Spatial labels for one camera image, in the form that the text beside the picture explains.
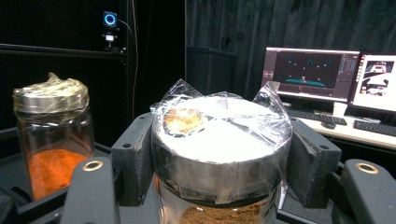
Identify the glass jar of orange powder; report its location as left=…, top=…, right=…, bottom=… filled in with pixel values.
left=12, top=72, right=96, bottom=202

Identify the black computer mouse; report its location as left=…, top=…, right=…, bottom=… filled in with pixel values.
left=319, top=119, right=337, bottom=131

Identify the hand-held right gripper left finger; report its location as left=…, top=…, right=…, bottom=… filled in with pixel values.
left=110, top=112, right=156, bottom=207

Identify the black cabinet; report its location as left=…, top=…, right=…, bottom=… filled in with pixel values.
left=186, top=46, right=239, bottom=105

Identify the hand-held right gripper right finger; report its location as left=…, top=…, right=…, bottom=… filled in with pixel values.
left=287, top=117, right=343, bottom=209

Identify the light wooden desk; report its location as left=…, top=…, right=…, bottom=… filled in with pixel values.
left=291, top=113, right=396, bottom=151

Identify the monitor with white screen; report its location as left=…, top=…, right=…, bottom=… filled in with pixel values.
left=349, top=52, right=396, bottom=114

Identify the small white box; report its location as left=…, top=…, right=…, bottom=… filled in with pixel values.
left=332, top=101, right=348, bottom=119

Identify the black metal shelf rack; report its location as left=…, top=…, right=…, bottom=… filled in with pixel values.
left=0, top=0, right=139, bottom=222

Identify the dark curtain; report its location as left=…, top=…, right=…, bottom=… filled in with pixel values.
left=185, top=0, right=396, bottom=101

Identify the monitor with dark screen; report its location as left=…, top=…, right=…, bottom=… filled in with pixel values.
left=261, top=47, right=361, bottom=104

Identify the black keyboard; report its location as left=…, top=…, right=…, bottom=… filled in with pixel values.
left=285, top=107, right=348, bottom=127
left=352, top=119, right=396, bottom=138

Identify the thin webcam cable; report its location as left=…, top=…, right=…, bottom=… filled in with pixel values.
left=117, top=0, right=140, bottom=120

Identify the glass jar of brown powder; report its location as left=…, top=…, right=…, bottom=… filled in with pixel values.
left=149, top=78, right=294, bottom=224

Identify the webcam with blue ring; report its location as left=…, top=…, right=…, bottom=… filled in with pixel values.
left=101, top=10, right=120, bottom=53

